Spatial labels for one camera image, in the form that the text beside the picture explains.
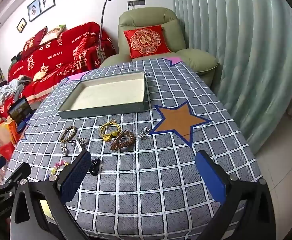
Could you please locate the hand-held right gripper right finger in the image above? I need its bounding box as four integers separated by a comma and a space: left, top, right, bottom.
195, 150, 276, 240

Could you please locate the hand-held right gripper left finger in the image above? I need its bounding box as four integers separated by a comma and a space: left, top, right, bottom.
11, 150, 92, 240

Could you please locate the black claw hair clip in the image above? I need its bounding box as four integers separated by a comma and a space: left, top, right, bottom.
88, 157, 102, 177

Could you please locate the colourful bead bracelet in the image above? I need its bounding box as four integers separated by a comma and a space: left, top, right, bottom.
51, 160, 70, 175

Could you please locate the silver pendant necklace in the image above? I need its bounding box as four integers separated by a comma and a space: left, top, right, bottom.
71, 137, 89, 147

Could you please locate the wooden bead bracelet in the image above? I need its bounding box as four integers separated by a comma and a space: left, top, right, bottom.
60, 126, 78, 143

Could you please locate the brown spiral hair tie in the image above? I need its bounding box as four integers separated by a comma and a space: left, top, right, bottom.
110, 130, 136, 152

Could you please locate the yellow hair tie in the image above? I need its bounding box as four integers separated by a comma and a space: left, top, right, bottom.
99, 119, 122, 142

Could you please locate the silver brooch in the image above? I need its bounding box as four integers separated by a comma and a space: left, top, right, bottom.
139, 127, 150, 140

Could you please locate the grey jewelry tray box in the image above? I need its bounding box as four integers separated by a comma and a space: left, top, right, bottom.
57, 71, 146, 119

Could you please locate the orange gift box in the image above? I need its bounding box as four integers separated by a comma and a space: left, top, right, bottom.
0, 120, 20, 160

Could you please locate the grey checked tablecloth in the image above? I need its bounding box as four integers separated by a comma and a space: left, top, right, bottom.
11, 57, 261, 240

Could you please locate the tablet screen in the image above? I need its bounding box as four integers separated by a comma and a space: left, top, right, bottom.
8, 97, 32, 124

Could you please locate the pile of clothes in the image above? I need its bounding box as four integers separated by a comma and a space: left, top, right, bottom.
0, 76, 32, 104

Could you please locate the cream small cushion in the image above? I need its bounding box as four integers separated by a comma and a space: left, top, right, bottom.
32, 70, 47, 82

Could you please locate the sofa with red cover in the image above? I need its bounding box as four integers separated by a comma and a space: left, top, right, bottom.
0, 21, 117, 118

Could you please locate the red pillow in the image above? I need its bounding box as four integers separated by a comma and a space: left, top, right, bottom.
21, 27, 47, 58

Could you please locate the pale green curtain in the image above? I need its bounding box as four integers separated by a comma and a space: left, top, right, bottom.
171, 0, 292, 155

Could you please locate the floral pillow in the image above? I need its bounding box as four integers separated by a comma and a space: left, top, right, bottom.
39, 24, 66, 46

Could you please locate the red embroidered cushion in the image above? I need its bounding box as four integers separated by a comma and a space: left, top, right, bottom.
123, 25, 171, 59

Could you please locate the flexible phone stand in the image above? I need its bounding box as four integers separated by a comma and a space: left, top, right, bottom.
96, 0, 116, 60

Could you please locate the green armchair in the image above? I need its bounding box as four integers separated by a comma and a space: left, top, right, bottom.
99, 7, 219, 83

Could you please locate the small picture frame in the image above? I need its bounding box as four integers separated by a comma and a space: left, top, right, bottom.
16, 17, 27, 33

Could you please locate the tall picture frame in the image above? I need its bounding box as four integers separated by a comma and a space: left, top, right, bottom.
39, 0, 55, 14
27, 0, 42, 22

